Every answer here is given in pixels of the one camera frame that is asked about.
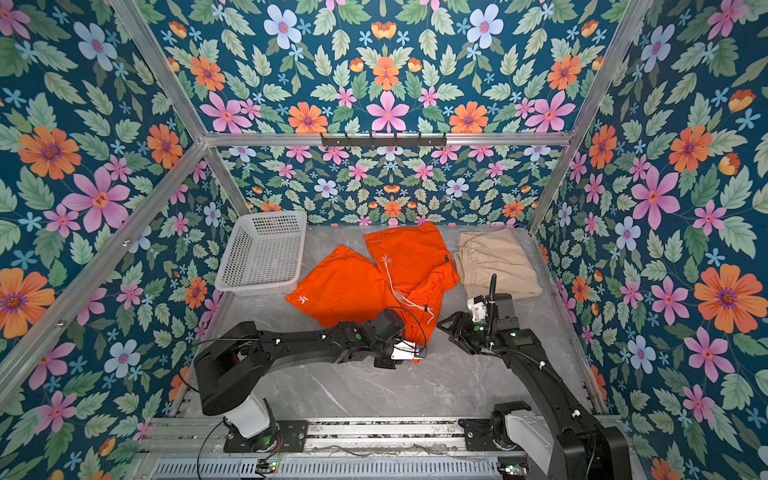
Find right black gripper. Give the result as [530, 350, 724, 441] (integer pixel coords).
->
[437, 310, 498, 352]

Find orange shorts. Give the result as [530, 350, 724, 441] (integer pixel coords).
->
[286, 223, 460, 347]

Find beige drawstring shorts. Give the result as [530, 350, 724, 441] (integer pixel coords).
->
[454, 229, 543, 300]

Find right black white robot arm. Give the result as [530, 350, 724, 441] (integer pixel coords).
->
[437, 312, 632, 479]

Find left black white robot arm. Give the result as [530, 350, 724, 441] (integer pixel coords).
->
[194, 309, 426, 451]

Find white perforated plastic basket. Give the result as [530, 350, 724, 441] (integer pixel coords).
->
[215, 210, 307, 296]

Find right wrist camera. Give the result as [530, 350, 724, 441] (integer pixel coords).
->
[467, 274, 519, 333]

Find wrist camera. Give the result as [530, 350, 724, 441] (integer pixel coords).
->
[391, 340, 427, 361]
[467, 274, 519, 333]

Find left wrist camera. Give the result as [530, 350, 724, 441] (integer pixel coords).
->
[391, 340, 427, 361]

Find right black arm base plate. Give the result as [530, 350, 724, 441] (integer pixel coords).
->
[458, 417, 517, 451]

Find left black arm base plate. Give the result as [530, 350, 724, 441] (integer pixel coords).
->
[223, 420, 309, 454]

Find white vented cable duct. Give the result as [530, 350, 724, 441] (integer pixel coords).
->
[151, 457, 501, 479]

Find black hook rail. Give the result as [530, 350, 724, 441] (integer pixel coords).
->
[320, 133, 448, 149]

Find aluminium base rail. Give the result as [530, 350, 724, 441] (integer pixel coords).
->
[138, 417, 521, 456]

